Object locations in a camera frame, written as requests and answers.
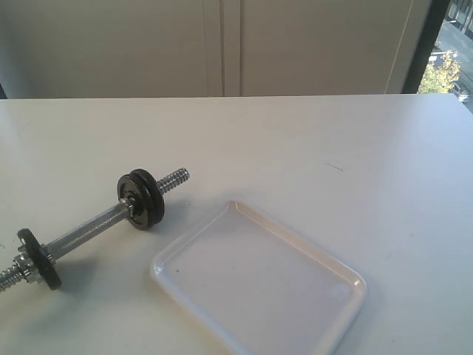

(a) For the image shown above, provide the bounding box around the black weight plate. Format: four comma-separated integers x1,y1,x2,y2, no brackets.
17,229,62,290
132,169,165,225
117,172,156,230

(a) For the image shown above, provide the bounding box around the chrome spinlock collar nut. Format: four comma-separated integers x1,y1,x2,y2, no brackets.
13,252,42,284

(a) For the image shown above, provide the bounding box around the chrome dumbbell bar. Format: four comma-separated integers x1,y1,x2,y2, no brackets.
1,167,190,292

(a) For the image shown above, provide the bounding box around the white plastic tray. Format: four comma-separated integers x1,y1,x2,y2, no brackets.
150,200,367,354

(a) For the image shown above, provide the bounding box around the white blind cord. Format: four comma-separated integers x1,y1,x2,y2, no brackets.
384,0,415,94

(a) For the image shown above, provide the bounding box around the dark window frame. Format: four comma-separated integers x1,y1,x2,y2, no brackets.
401,0,450,94

